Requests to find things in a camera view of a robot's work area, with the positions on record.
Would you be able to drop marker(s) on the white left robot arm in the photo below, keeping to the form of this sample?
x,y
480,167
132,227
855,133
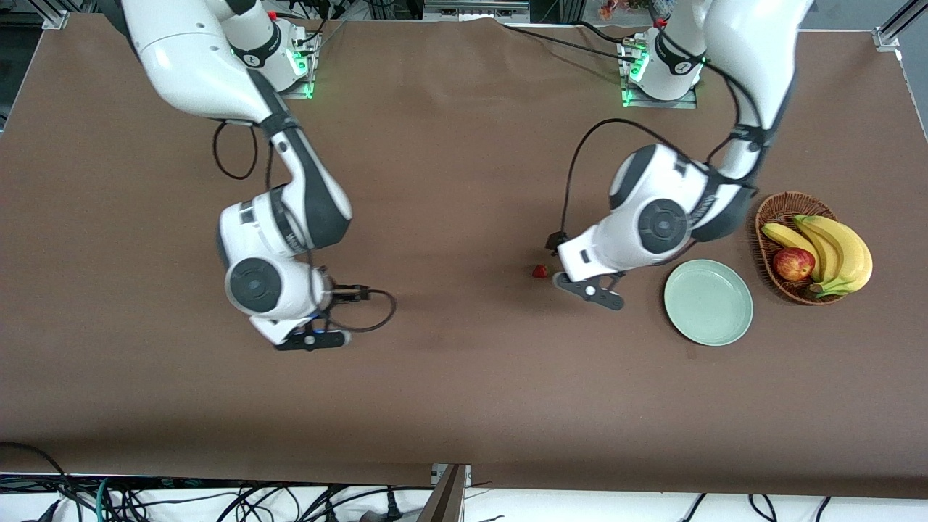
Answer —
x,y
754,43

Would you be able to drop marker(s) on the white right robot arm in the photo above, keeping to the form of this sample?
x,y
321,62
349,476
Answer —
x,y
196,72

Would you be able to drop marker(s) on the pale green round plate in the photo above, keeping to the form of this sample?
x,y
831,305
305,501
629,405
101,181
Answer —
x,y
707,304

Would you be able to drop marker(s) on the brown table cover sheet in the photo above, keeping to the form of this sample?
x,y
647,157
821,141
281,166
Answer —
x,y
464,217

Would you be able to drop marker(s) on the grey aluminium table profile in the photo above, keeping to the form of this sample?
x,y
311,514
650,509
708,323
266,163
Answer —
x,y
446,500

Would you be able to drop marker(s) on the grey equipment box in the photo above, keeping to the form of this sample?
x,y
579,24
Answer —
x,y
471,11

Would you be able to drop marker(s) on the colourful toy items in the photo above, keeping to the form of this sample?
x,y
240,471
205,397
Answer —
x,y
612,9

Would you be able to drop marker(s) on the brown wicker basket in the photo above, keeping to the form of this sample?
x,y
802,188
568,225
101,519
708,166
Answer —
x,y
779,210

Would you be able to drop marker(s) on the short yellow banana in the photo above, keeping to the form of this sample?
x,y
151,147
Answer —
x,y
786,235

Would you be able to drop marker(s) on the red apple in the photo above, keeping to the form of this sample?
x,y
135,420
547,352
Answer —
x,y
792,264

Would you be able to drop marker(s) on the silver aluminium frame profile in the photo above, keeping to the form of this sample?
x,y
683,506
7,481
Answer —
x,y
54,19

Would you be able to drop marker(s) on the silver aluminium corner bracket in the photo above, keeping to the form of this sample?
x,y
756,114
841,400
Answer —
x,y
888,36

